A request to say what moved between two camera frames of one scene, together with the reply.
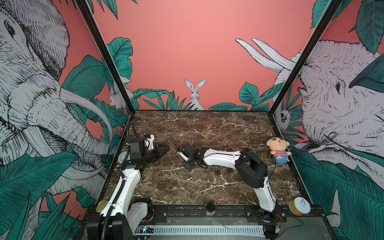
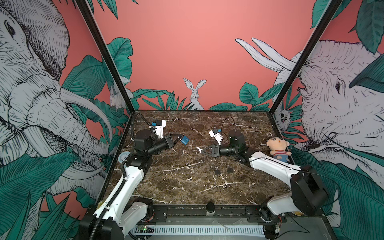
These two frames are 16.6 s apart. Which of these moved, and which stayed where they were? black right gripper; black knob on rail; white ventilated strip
Moved: black right gripper
Stayed: white ventilated strip; black knob on rail
